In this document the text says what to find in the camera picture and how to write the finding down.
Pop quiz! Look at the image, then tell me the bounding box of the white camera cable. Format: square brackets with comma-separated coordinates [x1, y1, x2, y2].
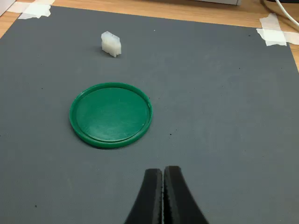
[274, 0, 299, 28]

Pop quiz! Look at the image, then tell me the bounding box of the dark grey mat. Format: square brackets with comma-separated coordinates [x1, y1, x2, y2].
[0, 5, 299, 224]

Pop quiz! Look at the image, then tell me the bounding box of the round green lid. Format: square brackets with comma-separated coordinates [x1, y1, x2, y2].
[69, 82, 154, 149]

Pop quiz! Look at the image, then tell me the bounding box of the small white plastic terminal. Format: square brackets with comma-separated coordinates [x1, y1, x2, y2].
[101, 31, 122, 58]

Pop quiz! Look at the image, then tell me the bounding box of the white masking tape strip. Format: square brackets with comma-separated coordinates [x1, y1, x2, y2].
[7, 0, 56, 14]
[256, 28, 299, 45]
[259, 13, 287, 47]
[18, 3, 51, 20]

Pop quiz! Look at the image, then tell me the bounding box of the white partition board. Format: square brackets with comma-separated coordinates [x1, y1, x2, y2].
[0, 0, 23, 17]

